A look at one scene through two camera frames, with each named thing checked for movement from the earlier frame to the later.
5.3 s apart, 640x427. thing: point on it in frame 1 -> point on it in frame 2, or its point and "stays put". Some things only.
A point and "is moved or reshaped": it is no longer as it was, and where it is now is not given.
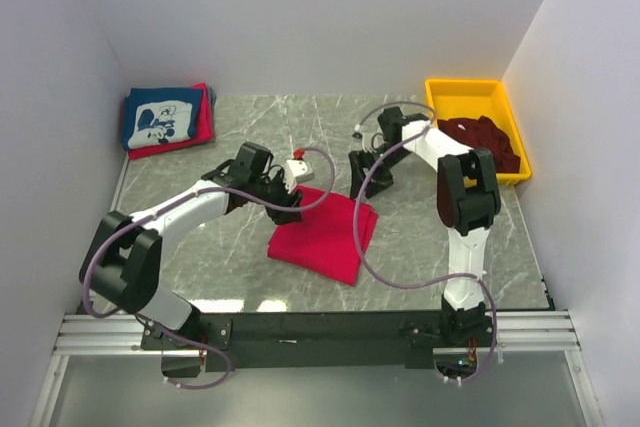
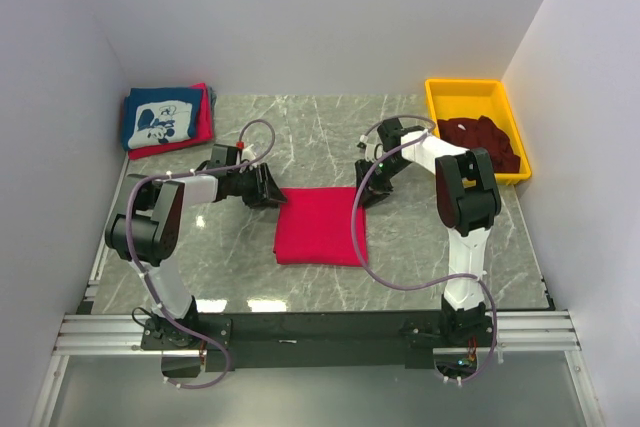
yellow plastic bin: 476,98 stays put
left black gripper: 289,199 -> 267,193
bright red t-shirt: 325,241 is moved or reshaped
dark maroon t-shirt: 482,133 stays put
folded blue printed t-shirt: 161,115 stays put
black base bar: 298,341 stays put
